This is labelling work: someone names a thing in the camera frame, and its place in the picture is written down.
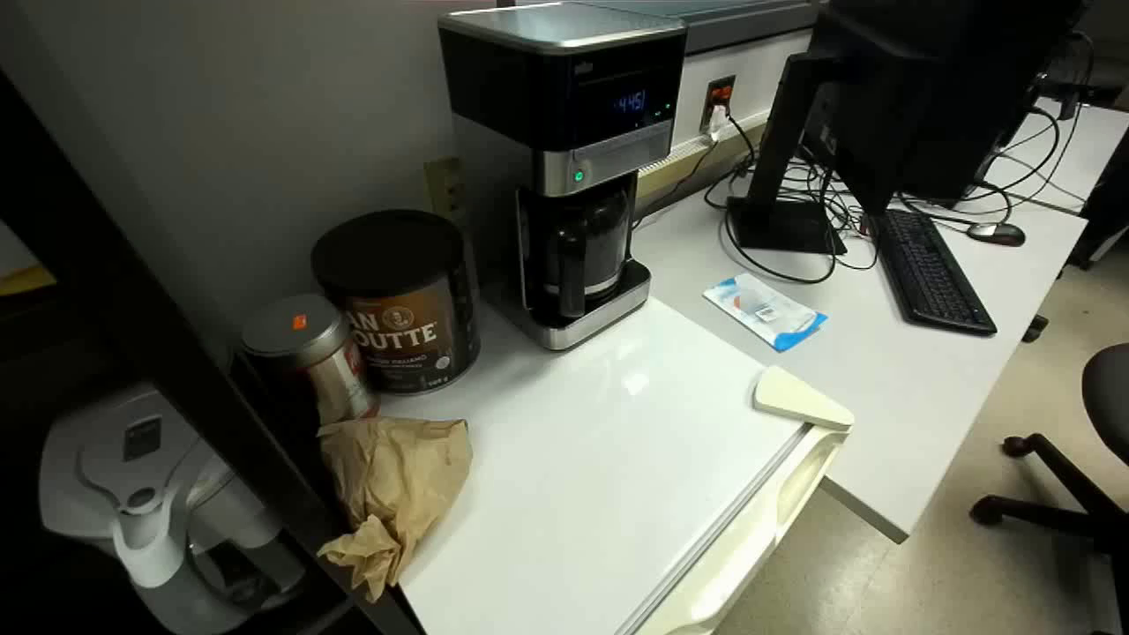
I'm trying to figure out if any black shelf frame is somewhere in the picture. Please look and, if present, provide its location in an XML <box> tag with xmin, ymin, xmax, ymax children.
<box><xmin>0</xmin><ymin>68</ymin><xmax>428</xmax><ymax>635</ymax></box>

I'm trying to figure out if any black computer monitor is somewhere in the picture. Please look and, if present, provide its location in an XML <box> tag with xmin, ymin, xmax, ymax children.
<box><xmin>724</xmin><ymin>0</ymin><xmax>1088</xmax><ymax>259</ymax></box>

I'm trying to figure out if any blue white wipes packet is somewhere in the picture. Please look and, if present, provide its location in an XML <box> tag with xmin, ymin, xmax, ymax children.
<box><xmin>702</xmin><ymin>273</ymin><xmax>834</xmax><ymax>356</ymax></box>

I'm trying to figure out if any beige wall outlet plate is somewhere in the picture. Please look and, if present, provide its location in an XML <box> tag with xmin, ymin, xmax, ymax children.
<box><xmin>421</xmin><ymin>152</ymin><xmax>469</xmax><ymax>224</ymax></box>

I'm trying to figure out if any black monitor cable bundle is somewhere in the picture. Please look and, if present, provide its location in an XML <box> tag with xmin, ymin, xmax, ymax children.
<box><xmin>702</xmin><ymin>155</ymin><xmax>883</xmax><ymax>289</ymax></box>

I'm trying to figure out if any black office chair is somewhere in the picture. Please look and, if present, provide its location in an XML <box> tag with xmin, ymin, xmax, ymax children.
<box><xmin>968</xmin><ymin>341</ymin><xmax>1129</xmax><ymax>596</ymax></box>

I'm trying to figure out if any black computer mouse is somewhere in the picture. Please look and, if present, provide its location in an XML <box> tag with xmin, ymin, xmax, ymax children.
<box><xmin>963</xmin><ymin>218</ymin><xmax>1029</xmax><ymax>251</ymax></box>

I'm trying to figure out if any glass coffee carafe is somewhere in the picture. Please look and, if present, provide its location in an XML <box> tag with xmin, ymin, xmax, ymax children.
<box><xmin>531</xmin><ymin>192</ymin><xmax>639</xmax><ymax>326</ymax></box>

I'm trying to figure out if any black mouse cable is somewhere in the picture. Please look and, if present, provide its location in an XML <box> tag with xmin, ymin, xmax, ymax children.
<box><xmin>895</xmin><ymin>98</ymin><xmax>1090</xmax><ymax>229</ymax></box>

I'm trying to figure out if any small jar with silver lid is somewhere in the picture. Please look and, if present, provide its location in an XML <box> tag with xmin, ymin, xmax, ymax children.
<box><xmin>237</xmin><ymin>289</ymin><xmax>382</xmax><ymax>427</ymax></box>

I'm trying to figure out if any white power plug cable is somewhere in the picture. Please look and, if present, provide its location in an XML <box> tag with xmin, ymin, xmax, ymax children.
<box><xmin>702</xmin><ymin>101</ymin><xmax>770</xmax><ymax>214</ymax></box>

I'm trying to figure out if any cream wedge-shaped piece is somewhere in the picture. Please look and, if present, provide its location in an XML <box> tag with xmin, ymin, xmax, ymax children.
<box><xmin>750</xmin><ymin>364</ymin><xmax>856</xmax><ymax>434</ymax></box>

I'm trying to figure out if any white mini fridge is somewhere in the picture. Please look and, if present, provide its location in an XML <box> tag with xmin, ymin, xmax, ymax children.
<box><xmin>393</xmin><ymin>293</ymin><xmax>855</xmax><ymax>635</ymax></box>

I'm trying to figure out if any grey wall trunking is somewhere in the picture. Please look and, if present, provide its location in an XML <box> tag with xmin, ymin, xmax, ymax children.
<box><xmin>585</xmin><ymin>0</ymin><xmax>830</xmax><ymax>57</ymax></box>

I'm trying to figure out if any black computer keyboard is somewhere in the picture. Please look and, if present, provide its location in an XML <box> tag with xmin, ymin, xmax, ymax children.
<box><xmin>872</xmin><ymin>204</ymin><xmax>1001</xmax><ymax>341</ymax></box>

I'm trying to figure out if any crumpled brown paper bag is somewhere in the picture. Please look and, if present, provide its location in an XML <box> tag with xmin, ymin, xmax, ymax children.
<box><xmin>313</xmin><ymin>412</ymin><xmax>477</xmax><ymax>606</ymax></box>

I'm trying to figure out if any black silver drip coffee maker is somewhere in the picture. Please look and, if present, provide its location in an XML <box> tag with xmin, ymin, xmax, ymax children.
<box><xmin>436</xmin><ymin>5</ymin><xmax>692</xmax><ymax>356</ymax></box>

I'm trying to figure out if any white water filter pitcher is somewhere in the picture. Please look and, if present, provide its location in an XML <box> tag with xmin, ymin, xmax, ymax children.
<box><xmin>35</xmin><ymin>376</ymin><xmax>310</xmax><ymax>635</ymax></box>

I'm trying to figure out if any dark coffee can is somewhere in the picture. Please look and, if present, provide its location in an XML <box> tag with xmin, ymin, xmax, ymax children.
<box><xmin>307</xmin><ymin>209</ymin><xmax>482</xmax><ymax>398</ymax></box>

